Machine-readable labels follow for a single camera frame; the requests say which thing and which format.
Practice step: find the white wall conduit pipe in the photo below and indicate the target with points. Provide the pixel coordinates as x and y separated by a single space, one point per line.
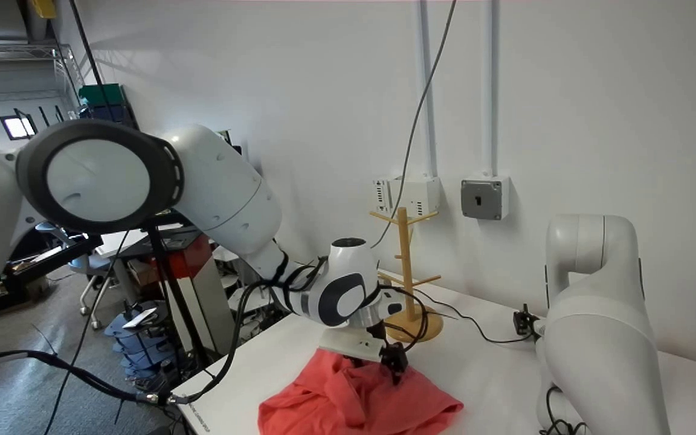
493 81
429 81

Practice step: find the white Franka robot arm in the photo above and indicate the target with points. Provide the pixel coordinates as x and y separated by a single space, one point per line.
218 193

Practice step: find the grey junction box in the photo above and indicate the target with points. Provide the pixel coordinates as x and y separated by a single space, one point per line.
481 199

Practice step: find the wooden mug tree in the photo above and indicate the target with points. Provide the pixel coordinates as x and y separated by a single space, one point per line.
405 242

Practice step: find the green crate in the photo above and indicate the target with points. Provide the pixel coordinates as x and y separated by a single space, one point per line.
103 97

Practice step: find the red sweatshirt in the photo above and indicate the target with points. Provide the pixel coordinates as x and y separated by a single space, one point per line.
350 401

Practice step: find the white wall box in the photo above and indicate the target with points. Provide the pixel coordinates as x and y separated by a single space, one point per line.
421 197

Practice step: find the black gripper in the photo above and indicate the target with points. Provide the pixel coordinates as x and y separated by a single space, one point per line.
396 343

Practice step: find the black office chair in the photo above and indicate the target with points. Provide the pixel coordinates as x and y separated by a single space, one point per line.
43 256

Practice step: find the black plug adapter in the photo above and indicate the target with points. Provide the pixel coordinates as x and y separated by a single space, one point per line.
529 322

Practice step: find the blue bag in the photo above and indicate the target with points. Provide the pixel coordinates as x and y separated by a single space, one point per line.
135 338

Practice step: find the lit monitor screen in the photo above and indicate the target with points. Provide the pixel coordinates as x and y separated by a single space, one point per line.
17 126

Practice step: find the red and white cart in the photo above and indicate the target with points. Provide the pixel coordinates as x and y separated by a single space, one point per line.
195 266

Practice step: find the white wall socket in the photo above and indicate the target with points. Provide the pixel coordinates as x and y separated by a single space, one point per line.
387 197

